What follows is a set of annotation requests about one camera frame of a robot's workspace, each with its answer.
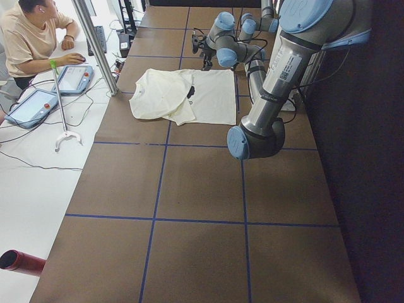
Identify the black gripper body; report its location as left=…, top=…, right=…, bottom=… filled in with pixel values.
left=202, top=49, right=215, bottom=63

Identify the cream long-sleeve cat shirt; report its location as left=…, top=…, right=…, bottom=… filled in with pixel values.
left=129, top=69, right=236, bottom=126

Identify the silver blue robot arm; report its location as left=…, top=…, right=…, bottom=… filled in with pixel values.
left=238, top=5, right=279, bottom=43
left=203, top=1, right=373, bottom=160

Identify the black small box on desk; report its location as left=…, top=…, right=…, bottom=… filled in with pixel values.
left=118, top=33, right=131, bottom=58

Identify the black keyboard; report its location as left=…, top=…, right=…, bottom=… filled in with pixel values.
left=86, top=25, right=107, bottom=56

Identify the far blue teach pendant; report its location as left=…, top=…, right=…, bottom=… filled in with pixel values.
left=56, top=64, right=94, bottom=96

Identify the blue teach pendant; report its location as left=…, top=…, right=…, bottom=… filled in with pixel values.
left=5, top=89, right=58, bottom=129
left=56, top=64, right=94, bottom=96

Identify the long reacher grabber tool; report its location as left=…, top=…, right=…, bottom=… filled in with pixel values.
left=50, top=59, right=82, bottom=153

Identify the near blue teach pendant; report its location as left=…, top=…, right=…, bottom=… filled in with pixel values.
left=5, top=89, right=58, bottom=129

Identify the seated person in beige shirt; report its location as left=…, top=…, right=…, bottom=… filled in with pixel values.
left=1, top=0, right=80, bottom=90

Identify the red cylinder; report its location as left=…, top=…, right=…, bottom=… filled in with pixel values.
left=1, top=249, right=46, bottom=276

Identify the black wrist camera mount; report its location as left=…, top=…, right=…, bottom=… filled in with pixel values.
left=191, top=29, right=206, bottom=54

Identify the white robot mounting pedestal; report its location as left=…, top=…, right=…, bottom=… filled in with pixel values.
left=281, top=90, right=300, bottom=112

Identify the aluminium frame post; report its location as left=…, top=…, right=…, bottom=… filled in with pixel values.
left=72, top=0, right=119, bottom=96

